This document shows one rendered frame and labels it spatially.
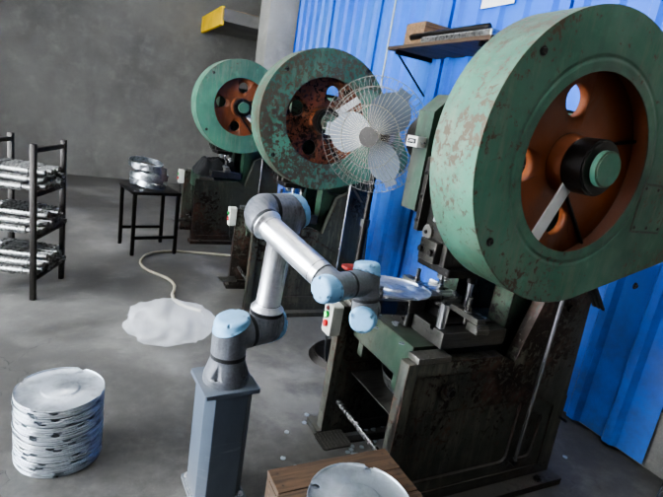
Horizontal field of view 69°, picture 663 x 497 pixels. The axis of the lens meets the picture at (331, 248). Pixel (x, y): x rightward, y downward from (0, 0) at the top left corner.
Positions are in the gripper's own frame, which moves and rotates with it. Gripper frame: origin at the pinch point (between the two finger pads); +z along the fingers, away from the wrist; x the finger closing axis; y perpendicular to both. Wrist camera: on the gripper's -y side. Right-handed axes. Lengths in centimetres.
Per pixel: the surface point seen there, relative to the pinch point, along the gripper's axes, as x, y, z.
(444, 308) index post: 1.5, -21.7, 5.5
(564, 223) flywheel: -35, -51, -1
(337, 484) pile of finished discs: 48, 0, -37
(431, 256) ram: -13.3, -14.3, 17.5
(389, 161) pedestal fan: -46, 14, 89
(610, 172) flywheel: -51, -54, -17
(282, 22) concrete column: -203, 211, 460
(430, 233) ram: -21.2, -12.3, 22.7
